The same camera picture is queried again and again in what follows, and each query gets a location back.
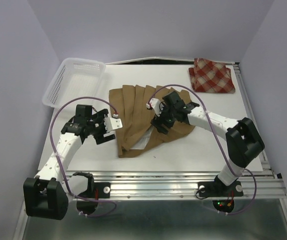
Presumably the brown skirt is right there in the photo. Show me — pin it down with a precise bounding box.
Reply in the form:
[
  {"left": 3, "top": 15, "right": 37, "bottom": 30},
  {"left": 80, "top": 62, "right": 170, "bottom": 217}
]
[{"left": 108, "top": 85, "right": 195, "bottom": 158}]

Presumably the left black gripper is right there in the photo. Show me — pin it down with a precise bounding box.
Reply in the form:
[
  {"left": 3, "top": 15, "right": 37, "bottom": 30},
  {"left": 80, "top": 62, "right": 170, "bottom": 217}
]
[{"left": 87, "top": 109, "right": 115, "bottom": 144}]

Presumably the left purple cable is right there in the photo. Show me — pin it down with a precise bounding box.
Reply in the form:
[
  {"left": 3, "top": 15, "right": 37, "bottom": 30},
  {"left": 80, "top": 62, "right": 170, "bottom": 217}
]
[{"left": 50, "top": 96, "right": 119, "bottom": 218}]

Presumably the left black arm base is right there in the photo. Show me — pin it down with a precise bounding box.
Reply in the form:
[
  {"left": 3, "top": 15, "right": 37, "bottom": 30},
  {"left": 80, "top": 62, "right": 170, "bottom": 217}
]
[{"left": 68, "top": 172, "right": 111, "bottom": 200}]

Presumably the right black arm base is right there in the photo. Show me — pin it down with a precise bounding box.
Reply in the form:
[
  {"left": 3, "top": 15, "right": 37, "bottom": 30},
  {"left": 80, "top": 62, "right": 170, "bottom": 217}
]
[{"left": 195, "top": 176, "right": 244, "bottom": 200}]

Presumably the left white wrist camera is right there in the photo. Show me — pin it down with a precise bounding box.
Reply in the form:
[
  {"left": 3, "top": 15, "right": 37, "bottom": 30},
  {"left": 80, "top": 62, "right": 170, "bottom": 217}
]
[{"left": 103, "top": 116, "right": 123, "bottom": 133}]

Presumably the aluminium frame rail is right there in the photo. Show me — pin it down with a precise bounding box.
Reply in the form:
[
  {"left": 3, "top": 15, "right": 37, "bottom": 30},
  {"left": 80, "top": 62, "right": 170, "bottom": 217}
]
[{"left": 13, "top": 64, "right": 287, "bottom": 240}]

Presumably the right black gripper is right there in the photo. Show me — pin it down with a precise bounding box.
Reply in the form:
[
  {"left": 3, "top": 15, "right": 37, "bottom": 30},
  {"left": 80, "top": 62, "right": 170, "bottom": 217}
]
[{"left": 150, "top": 102, "right": 176, "bottom": 135}]

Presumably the white plastic basket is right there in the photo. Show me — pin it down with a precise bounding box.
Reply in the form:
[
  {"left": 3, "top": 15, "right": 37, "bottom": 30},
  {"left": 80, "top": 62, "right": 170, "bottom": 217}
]
[{"left": 42, "top": 57, "right": 106, "bottom": 109}]

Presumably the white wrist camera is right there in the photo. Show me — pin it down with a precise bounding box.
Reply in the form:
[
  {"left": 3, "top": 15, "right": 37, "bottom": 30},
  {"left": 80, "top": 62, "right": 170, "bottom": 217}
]
[
  {"left": 146, "top": 98, "right": 164, "bottom": 117},
  {"left": 103, "top": 116, "right": 123, "bottom": 133}
]

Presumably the red plaid skirt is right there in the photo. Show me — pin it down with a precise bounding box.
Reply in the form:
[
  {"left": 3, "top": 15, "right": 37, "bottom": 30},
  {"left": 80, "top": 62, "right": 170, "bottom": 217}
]
[{"left": 188, "top": 58, "right": 236, "bottom": 94}]

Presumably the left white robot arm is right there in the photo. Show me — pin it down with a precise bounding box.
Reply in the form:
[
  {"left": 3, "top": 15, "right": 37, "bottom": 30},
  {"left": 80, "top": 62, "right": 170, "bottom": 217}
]
[{"left": 23, "top": 104, "right": 123, "bottom": 220}]

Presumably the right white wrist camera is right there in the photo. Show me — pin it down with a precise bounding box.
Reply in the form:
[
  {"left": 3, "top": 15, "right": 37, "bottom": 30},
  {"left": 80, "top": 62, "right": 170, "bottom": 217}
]
[{"left": 146, "top": 98, "right": 164, "bottom": 117}]

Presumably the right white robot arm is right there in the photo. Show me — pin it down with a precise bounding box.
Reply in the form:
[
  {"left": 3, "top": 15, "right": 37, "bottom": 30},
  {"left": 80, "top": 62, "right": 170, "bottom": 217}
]
[{"left": 146, "top": 91, "right": 265, "bottom": 195}]

